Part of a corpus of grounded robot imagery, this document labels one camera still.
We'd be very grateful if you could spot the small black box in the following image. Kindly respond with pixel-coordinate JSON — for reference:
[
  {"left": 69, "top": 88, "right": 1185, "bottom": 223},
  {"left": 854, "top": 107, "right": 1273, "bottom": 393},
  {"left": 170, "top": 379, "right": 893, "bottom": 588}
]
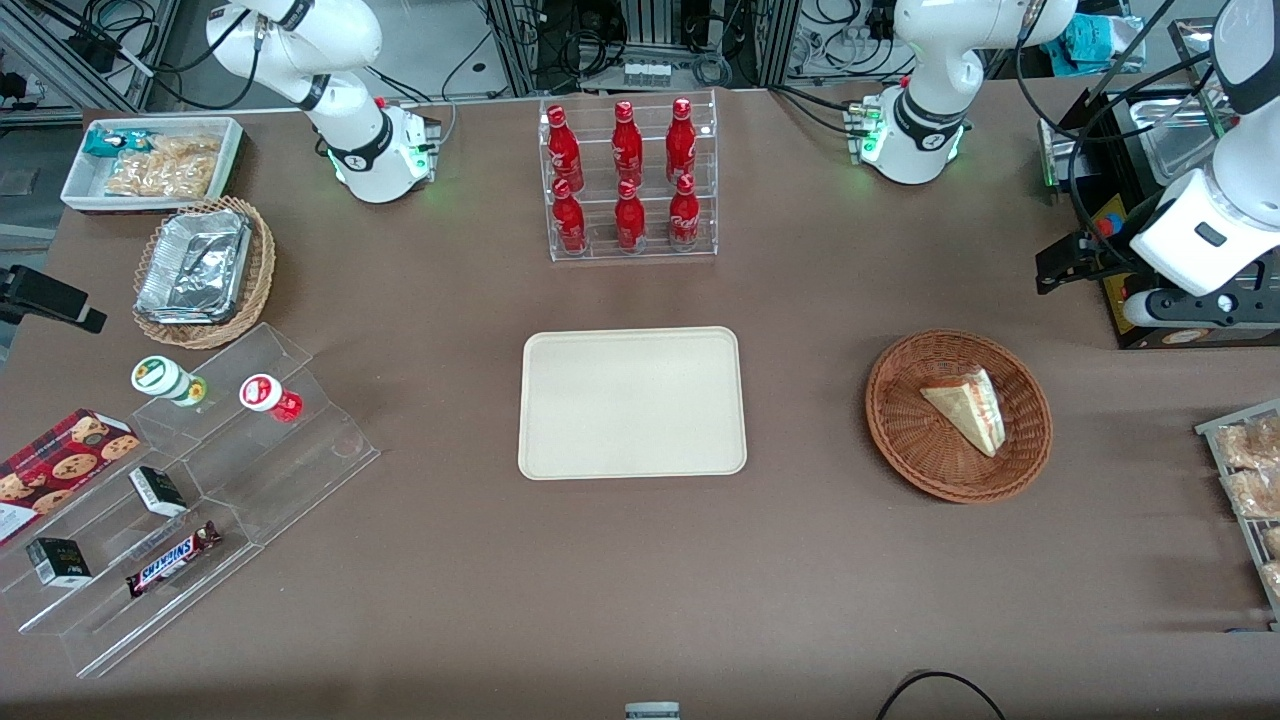
[
  {"left": 128, "top": 465, "right": 189, "bottom": 519},
  {"left": 25, "top": 537, "right": 93, "bottom": 588}
]

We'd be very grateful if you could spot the red-lidded small jar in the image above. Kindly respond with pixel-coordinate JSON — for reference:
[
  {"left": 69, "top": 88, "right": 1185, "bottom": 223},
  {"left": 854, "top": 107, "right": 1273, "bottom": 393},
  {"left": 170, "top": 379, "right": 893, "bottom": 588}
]
[{"left": 238, "top": 373, "right": 304, "bottom": 424}]

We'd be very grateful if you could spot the clear acrylic bottle rack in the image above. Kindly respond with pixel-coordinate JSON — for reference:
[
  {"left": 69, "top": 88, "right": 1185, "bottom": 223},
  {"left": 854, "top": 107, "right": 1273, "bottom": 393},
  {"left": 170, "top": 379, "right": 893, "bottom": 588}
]
[{"left": 537, "top": 89, "right": 720, "bottom": 264}]

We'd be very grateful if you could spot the black machine with yellow panel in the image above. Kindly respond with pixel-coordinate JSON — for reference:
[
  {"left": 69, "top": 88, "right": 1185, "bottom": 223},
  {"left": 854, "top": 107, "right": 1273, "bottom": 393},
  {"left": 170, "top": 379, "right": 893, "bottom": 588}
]
[{"left": 1037, "top": 84, "right": 1280, "bottom": 351}]

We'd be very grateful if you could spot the green-lidded small jar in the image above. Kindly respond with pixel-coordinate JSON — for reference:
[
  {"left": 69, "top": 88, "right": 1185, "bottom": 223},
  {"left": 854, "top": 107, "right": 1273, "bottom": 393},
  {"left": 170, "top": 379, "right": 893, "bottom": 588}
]
[{"left": 130, "top": 355, "right": 209, "bottom": 408}]

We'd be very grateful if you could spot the white rectangular bin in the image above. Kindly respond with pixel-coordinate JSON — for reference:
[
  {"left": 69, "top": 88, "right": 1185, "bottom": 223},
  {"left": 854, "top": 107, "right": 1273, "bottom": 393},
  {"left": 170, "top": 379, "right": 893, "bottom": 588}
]
[{"left": 59, "top": 116, "right": 247, "bottom": 217}]

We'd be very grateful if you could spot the teal snack packet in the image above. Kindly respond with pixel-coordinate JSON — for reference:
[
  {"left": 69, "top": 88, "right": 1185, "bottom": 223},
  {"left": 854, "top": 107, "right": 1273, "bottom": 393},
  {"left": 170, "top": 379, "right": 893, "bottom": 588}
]
[{"left": 82, "top": 128, "right": 153, "bottom": 162}]

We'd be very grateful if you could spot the clear bag of crackers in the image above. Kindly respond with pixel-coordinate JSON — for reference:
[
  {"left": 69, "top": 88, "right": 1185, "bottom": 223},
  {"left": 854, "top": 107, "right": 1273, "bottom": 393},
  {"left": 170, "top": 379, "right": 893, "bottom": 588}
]
[{"left": 103, "top": 134, "right": 223, "bottom": 200}]

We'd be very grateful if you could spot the light tan wicker basket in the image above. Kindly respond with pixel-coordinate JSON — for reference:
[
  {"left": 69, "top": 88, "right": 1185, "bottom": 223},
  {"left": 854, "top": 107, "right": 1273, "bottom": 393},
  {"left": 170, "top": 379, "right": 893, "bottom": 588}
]
[{"left": 132, "top": 196, "right": 277, "bottom": 350}]

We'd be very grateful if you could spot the red cola bottle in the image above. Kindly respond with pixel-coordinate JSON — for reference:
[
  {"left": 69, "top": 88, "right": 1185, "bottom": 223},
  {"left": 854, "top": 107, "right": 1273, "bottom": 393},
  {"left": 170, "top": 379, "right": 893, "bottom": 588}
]
[
  {"left": 551, "top": 178, "right": 590, "bottom": 254},
  {"left": 610, "top": 100, "right": 646, "bottom": 189},
  {"left": 613, "top": 179, "right": 648, "bottom": 252},
  {"left": 664, "top": 97, "right": 699, "bottom": 185},
  {"left": 546, "top": 104, "right": 586, "bottom": 193},
  {"left": 667, "top": 173, "right": 702, "bottom": 248}
]

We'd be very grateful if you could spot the beige plastic tray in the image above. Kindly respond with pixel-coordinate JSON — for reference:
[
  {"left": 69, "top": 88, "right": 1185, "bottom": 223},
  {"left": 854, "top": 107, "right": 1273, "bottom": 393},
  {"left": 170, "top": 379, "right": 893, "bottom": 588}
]
[{"left": 517, "top": 326, "right": 749, "bottom": 482}]

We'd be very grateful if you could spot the aluminium equipment frame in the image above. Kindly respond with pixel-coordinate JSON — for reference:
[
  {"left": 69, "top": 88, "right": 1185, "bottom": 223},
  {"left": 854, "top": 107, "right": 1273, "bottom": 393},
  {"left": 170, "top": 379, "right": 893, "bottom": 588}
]
[{"left": 484, "top": 0, "right": 803, "bottom": 93}]

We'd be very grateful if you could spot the Snickers chocolate bar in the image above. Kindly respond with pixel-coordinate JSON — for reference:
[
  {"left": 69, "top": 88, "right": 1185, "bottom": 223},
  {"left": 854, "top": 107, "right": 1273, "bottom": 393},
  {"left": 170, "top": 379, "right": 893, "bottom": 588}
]
[{"left": 124, "top": 520, "right": 223, "bottom": 599}]

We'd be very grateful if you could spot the round brown wicker basket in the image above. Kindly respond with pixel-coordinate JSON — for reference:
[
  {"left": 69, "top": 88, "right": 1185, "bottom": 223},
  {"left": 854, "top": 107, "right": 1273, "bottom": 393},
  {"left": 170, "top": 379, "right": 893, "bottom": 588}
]
[{"left": 865, "top": 329, "right": 1054, "bottom": 504}]

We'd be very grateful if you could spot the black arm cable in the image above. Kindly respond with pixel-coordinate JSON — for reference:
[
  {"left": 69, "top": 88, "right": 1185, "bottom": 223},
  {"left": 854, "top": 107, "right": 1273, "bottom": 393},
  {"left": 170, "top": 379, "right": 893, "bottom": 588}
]
[{"left": 1014, "top": 0, "right": 1233, "bottom": 283}]

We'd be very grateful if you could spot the clear acrylic stepped stand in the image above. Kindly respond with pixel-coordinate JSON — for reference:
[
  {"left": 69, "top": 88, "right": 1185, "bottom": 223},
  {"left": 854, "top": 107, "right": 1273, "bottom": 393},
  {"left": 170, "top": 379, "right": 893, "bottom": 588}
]
[{"left": 0, "top": 321, "right": 382, "bottom": 680}]

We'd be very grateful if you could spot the stack of foil trays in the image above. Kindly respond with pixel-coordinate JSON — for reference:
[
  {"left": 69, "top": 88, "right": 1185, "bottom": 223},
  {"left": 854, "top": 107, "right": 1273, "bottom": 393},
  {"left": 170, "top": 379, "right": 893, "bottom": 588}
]
[{"left": 134, "top": 209, "right": 253, "bottom": 327}]

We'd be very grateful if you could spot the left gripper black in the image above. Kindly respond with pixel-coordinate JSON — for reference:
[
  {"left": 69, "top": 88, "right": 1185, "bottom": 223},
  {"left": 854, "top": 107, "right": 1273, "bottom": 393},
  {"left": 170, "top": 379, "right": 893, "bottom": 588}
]
[{"left": 1035, "top": 228, "right": 1143, "bottom": 297}]

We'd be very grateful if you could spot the black cable loop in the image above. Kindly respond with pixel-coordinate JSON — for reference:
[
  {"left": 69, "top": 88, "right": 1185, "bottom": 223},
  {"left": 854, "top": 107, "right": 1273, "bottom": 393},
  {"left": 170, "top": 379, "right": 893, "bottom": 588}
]
[{"left": 877, "top": 671, "right": 1007, "bottom": 720}]

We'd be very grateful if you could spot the red tartan cookie box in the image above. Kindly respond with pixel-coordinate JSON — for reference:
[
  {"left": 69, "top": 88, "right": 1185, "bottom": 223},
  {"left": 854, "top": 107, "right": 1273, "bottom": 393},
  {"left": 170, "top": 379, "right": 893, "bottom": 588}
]
[{"left": 0, "top": 407, "right": 142, "bottom": 547}]

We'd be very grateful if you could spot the silver metal pan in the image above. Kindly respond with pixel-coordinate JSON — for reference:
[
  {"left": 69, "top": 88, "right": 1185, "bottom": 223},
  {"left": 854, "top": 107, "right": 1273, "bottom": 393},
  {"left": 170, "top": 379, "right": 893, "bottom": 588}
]
[{"left": 1138, "top": 88, "right": 1237, "bottom": 188}]

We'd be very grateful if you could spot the triangular sandwich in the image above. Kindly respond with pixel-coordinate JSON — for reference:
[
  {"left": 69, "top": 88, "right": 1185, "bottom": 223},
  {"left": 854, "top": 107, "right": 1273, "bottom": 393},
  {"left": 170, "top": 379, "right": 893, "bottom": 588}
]
[{"left": 919, "top": 366, "right": 1007, "bottom": 459}]

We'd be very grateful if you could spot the teal plastic bag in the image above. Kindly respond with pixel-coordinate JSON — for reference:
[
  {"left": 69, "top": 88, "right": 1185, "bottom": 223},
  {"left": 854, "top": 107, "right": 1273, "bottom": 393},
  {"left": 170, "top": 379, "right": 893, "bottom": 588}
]
[{"left": 1039, "top": 11, "right": 1147, "bottom": 77}]

